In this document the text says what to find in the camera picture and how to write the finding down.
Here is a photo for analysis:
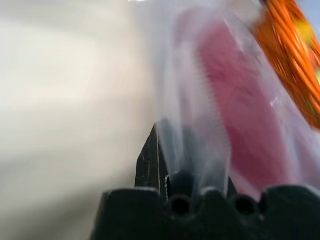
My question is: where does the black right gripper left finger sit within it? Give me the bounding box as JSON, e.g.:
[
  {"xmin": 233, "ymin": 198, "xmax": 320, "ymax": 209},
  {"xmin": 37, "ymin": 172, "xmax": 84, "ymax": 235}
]
[{"xmin": 134, "ymin": 121, "xmax": 180, "ymax": 194}]

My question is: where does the red cap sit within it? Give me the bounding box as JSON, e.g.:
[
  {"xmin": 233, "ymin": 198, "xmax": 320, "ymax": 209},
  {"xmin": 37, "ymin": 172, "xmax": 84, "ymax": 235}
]
[{"xmin": 174, "ymin": 9, "xmax": 301, "ymax": 196}]

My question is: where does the clear plastic bag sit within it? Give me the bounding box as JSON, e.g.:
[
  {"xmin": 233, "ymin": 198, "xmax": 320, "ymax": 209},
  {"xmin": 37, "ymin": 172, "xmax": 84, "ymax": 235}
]
[{"xmin": 126, "ymin": 0, "xmax": 320, "ymax": 198}]

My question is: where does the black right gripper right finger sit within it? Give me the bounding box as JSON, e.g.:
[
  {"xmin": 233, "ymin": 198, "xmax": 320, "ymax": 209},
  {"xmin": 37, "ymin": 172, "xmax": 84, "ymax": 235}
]
[{"xmin": 226, "ymin": 175, "xmax": 238, "ymax": 197}]

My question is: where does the orange wire basket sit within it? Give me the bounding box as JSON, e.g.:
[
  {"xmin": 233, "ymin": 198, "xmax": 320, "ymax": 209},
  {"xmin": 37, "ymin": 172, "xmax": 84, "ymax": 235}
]
[{"xmin": 252, "ymin": 0, "xmax": 320, "ymax": 131}]

